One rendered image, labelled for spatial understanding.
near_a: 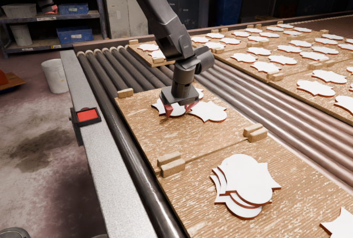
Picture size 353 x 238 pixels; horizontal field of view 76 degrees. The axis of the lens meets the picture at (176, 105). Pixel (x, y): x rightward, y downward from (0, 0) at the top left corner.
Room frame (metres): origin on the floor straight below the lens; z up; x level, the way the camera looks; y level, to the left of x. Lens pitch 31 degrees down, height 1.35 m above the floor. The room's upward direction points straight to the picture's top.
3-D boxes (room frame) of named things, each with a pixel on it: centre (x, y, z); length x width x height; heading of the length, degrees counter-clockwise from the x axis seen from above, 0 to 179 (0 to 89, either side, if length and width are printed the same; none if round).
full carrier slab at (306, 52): (1.33, -0.77, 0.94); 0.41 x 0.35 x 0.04; 27
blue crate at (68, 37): (4.65, 2.04, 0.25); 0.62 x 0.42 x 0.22; 119
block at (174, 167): (0.38, 0.01, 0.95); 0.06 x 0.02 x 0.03; 117
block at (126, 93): (0.76, 0.19, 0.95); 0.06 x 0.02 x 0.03; 117
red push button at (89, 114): (0.64, 0.30, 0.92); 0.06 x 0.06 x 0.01; 28
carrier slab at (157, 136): (0.64, -0.01, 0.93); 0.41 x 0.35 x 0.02; 27
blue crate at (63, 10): (4.69, 1.96, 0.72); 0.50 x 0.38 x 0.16; 104
